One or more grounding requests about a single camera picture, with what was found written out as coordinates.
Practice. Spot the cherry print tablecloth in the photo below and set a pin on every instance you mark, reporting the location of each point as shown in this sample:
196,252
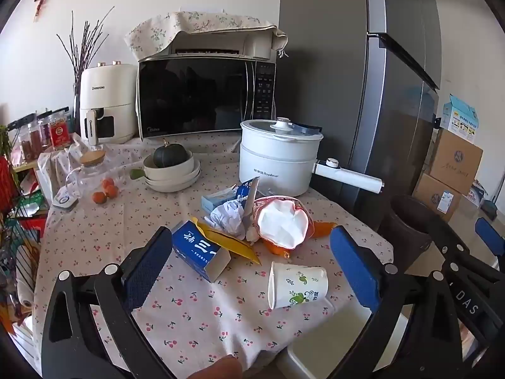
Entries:
118,241

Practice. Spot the blue and white printed box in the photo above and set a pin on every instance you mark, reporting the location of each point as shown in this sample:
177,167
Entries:
463,118

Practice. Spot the grey refrigerator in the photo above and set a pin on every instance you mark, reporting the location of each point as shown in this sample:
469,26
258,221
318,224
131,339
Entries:
335,67

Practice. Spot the dark blue milk carton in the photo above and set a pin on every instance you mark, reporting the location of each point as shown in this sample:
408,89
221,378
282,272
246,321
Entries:
197,249

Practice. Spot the white electric cooking pot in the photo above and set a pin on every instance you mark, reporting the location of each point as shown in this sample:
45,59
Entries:
276,164

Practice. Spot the cream air fryer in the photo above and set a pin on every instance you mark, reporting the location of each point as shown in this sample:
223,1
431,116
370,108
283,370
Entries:
114,90

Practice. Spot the white power adapter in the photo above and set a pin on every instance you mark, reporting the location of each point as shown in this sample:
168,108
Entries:
65,201

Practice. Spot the clear wrapper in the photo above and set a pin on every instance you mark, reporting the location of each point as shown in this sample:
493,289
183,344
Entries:
251,232

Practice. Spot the dried twig bouquet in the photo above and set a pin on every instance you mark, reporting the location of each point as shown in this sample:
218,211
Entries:
81,51

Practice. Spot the yellow foil wrapper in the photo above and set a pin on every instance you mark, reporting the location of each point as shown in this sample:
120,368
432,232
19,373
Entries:
236,246

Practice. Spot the large cardboard box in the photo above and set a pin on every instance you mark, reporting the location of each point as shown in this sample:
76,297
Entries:
455,162

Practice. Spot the spice jar with red label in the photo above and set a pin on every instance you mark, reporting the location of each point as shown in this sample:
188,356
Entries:
60,132

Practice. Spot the light blue carton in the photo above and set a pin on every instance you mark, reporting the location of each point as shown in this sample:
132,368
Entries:
215,201

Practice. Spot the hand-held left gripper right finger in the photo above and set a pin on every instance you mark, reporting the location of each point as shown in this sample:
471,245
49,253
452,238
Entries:
353,270

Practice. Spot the floral dust cover cloth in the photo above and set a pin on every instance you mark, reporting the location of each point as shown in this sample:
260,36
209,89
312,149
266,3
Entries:
197,21

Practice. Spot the glass jar with bamboo lid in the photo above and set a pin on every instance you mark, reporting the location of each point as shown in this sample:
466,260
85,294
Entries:
92,157

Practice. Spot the white paper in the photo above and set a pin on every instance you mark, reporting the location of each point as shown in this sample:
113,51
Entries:
227,217

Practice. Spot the person's left hand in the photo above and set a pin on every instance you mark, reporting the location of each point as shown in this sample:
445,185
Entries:
219,369

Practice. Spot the small orange fruit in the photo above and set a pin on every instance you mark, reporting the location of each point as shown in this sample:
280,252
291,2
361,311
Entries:
98,197
112,191
107,182

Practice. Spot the dark green pumpkin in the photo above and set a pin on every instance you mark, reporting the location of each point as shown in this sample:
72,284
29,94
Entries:
169,156

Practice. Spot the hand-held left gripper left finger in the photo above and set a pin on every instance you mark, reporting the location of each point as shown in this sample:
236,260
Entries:
146,270

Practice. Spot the pink snack bag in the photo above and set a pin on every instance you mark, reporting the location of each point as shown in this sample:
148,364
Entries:
282,223

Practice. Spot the cream plate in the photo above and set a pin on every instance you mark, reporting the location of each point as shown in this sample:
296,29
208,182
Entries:
173,188
195,175

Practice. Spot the white plastic container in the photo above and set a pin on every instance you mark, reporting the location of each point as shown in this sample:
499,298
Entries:
311,363

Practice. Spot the black microwave oven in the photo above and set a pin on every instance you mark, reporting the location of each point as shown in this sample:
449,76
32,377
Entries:
197,94

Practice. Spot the printed paper cup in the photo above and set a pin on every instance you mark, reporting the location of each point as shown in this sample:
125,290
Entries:
298,286

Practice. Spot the brown plastic bin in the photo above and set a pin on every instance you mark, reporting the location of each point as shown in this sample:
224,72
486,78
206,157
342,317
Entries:
406,233

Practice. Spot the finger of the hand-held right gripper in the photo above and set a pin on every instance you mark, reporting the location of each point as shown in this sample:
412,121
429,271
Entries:
446,229
489,237

